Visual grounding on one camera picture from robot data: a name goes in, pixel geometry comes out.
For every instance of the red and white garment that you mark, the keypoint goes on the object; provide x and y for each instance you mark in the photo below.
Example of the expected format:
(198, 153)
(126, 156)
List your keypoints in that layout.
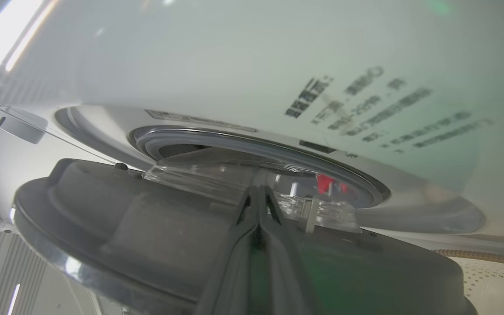
(324, 183)

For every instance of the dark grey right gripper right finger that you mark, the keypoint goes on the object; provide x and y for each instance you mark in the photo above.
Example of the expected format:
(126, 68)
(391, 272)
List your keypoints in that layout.
(285, 271)

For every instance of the white front-load washing machine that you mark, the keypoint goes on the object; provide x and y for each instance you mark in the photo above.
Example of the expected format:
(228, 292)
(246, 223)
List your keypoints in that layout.
(234, 65)

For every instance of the cream perforated laundry basket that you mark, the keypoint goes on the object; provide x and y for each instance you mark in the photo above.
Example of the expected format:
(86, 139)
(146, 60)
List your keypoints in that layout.
(497, 284)

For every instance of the dark grey glass washer door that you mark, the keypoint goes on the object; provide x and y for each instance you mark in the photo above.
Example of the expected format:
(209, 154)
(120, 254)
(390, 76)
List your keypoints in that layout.
(147, 227)

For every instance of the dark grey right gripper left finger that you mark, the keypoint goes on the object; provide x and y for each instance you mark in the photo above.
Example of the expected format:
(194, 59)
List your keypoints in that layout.
(230, 271)

